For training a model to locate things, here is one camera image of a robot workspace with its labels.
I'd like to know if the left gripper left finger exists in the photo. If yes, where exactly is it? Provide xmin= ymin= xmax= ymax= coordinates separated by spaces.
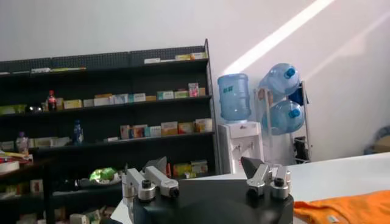
xmin=121 ymin=156 xmax=180 ymax=211

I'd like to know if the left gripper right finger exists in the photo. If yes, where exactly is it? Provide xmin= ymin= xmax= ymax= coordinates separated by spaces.
xmin=240 ymin=156 xmax=292 ymax=200

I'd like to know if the orange t-shirt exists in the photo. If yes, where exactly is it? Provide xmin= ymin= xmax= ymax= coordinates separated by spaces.
xmin=292 ymin=190 xmax=390 ymax=224

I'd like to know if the pile of grey clothes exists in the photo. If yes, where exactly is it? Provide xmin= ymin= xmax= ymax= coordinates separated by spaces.
xmin=364 ymin=125 xmax=390 ymax=155

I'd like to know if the yellow green box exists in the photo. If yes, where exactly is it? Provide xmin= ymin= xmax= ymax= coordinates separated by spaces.
xmin=172 ymin=163 xmax=192 ymax=178

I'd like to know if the white water dispenser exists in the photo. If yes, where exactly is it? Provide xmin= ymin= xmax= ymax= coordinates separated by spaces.
xmin=218 ymin=121 xmax=265 ymax=175

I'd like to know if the green white carton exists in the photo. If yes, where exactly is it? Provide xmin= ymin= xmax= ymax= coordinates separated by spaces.
xmin=191 ymin=160 xmax=208 ymax=174

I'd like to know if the black object beside rack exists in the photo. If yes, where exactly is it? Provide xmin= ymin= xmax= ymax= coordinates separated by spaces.
xmin=294 ymin=136 xmax=309 ymax=162

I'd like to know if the orange white medicine box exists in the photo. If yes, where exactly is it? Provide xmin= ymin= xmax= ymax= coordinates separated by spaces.
xmin=160 ymin=121 xmax=179 ymax=137

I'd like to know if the red white medicine box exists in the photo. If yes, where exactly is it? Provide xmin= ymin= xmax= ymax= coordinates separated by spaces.
xmin=130 ymin=124 xmax=149 ymax=139

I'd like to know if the bowl with green snack bags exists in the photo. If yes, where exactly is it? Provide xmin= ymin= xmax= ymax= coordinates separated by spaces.
xmin=79 ymin=166 xmax=122 ymax=186

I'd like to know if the pink white box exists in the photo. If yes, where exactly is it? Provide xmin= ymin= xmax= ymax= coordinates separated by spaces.
xmin=120 ymin=124 xmax=131 ymax=140

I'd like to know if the red yellow medicine box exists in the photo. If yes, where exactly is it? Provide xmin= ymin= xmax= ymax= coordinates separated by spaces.
xmin=178 ymin=122 xmax=196 ymax=135

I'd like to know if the blue water jug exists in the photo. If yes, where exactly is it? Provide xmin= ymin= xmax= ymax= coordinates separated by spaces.
xmin=217 ymin=73 xmax=252 ymax=122
xmin=261 ymin=100 xmax=305 ymax=136
xmin=258 ymin=63 xmax=301 ymax=100

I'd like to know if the white metal jug rack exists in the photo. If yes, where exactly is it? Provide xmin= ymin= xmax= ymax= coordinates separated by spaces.
xmin=254 ymin=80 xmax=312 ymax=165

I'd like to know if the black shelving unit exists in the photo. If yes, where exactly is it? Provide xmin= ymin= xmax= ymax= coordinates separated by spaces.
xmin=0 ymin=38 xmax=220 ymax=224

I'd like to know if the teal white medicine box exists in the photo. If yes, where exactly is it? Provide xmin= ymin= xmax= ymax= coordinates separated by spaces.
xmin=128 ymin=93 xmax=146 ymax=103

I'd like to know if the blue drink bottle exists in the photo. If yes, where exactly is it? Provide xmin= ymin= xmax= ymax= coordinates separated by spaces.
xmin=72 ymin=119 xmax=85 ymax=145

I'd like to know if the tall pink box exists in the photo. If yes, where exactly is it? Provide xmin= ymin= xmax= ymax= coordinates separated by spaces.
xmin=188 ymin=82 xmax=199 ymax=98

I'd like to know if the brown cardboard box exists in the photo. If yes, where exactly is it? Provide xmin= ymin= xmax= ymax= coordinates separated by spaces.
xmin=373 ymin=136 xmax=390 ymax=153

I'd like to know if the cola bottle red cap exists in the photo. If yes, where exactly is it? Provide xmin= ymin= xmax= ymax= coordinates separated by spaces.
xmin=47 ymin=89 xmax=58 ymax=112

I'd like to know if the pink drink bottle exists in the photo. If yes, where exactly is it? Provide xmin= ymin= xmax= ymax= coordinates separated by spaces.
xmin=15 ymin=131 xmax=30 ymax=155

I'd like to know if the lime white box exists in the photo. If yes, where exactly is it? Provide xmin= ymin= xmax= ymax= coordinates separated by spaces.
xmin=0 ymin=104 xmax=27 ymax=115

